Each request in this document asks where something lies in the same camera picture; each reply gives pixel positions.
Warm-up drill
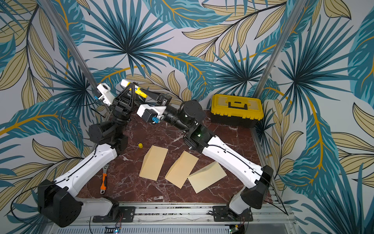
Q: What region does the left aluminium corner post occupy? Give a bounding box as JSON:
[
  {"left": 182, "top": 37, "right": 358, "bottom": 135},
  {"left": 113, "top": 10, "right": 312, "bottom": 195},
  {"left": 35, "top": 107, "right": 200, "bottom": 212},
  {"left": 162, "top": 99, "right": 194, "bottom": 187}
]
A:
[{"left": 38, "top": 1, "right": 98, "bottom": 95}]

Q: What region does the yellow black toolbox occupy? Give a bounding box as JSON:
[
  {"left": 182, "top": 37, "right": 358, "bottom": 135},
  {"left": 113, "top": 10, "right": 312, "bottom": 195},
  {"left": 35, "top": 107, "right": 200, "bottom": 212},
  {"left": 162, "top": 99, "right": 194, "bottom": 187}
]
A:
[{"left": 210, "top": 94, "right": 264, "bottom": 128}]

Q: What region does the right aluminium corner post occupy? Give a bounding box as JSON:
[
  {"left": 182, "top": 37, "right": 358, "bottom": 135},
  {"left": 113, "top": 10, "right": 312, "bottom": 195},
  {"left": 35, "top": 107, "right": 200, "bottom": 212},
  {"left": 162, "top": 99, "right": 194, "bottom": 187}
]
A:
[{"left": 252, "top": 0, "right": 306, "bottom": 98}]

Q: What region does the yellow glue stick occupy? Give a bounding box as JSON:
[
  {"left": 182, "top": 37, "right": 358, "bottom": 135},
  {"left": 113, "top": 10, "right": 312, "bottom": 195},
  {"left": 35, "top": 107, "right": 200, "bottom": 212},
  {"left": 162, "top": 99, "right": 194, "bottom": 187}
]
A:
[{"left": 120, "top": 79, "right": 148, "bottom": 98}]

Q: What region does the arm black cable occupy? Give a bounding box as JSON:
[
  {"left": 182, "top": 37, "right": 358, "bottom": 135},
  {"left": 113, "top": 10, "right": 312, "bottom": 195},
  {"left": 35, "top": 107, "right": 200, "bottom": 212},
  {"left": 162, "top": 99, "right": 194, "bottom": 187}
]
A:
[
  {"left": 59, "top": 102, "right": 100, "bottom": 141},
  {"left": 262, "top": 175, "right": 290, "bottom": 216}
]

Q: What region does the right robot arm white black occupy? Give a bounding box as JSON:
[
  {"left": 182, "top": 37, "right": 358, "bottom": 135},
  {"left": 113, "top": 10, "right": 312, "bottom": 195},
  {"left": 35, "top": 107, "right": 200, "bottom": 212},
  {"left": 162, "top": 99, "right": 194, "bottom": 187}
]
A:
[{"left": 135, "top": 88, "right": 273, "bottom": 217}]

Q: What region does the aluminium corner post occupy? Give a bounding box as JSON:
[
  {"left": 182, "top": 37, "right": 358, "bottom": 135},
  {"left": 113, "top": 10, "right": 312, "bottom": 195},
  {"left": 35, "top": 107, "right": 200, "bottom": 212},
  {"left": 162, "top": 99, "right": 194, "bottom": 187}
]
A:
[
  {"left": 252, "top": 0, "right": 306, "bottom": 98},
  {"left": 38, "top": 1, "right": 98, "bottom": 95}
]

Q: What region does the middle manila envelope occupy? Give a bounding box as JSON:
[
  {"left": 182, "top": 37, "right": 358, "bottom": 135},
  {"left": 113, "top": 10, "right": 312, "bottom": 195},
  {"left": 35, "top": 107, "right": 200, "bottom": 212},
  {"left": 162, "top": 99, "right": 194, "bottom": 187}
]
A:
[{"left": 165, "top": 151, "right": 198, "bottom": 189}]

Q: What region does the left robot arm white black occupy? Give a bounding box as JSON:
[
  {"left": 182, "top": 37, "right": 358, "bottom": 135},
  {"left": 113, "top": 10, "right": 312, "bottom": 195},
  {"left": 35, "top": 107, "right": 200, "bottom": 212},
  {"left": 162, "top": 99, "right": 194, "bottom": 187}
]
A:
[{"left": 38, "top": 80, "right": 136, "bottom": 228}]

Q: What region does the left manila envelope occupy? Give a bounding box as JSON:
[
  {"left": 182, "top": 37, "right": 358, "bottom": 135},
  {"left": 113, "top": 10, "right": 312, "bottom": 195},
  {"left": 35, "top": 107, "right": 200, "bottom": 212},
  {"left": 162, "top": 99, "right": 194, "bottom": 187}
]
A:
[{"left": 139, "top": 145, "right": 168, "bottom": 181}]

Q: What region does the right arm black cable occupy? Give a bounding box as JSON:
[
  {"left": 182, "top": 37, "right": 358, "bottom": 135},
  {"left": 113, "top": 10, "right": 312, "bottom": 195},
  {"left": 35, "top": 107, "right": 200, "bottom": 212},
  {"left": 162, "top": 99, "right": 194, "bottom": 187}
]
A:
[{"left": 262, "top": 175, "right": 290, "bottom": 216}]

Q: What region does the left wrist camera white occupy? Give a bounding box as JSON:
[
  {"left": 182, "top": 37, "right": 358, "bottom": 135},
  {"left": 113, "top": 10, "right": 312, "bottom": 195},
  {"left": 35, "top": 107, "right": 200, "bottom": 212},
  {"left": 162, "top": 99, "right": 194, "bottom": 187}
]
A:
[{"left": 97, "top": 83, "right": 115, "bottom": 106}]

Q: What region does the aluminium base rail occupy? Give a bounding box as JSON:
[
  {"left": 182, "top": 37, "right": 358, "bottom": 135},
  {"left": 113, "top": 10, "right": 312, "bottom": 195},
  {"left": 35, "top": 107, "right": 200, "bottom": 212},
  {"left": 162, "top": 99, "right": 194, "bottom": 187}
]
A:
[{"left": 43, "top": 201, "right": 302, "bottom": 234}]

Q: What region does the orange adjustable wrench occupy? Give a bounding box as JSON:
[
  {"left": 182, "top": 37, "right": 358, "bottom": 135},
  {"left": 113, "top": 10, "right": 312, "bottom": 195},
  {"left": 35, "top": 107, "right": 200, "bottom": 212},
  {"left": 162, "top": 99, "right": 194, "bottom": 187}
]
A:
[{"left": 100, "top": 164, "right": 109, "bottom": 195}]

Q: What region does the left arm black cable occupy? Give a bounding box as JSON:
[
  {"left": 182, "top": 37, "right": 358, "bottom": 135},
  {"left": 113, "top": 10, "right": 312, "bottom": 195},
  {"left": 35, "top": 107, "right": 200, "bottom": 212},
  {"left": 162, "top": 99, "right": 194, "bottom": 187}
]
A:
[{"left": 59, "top": 102, "right": 100, "bottom": 141}]

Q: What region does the right open manila envelope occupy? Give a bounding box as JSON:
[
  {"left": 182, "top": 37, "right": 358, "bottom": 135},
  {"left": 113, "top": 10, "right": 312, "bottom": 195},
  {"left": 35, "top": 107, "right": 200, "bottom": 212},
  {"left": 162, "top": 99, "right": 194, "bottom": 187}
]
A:
[{"left": 188, "top": 161, "right": 227, "bottom": 193}]

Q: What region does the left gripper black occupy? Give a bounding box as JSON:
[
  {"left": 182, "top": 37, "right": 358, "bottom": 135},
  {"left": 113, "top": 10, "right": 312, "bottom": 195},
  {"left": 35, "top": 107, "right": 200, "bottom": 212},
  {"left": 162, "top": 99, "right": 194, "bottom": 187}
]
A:
[{"left": 109, "top": 82, "right": 140, "bottom": 136}]

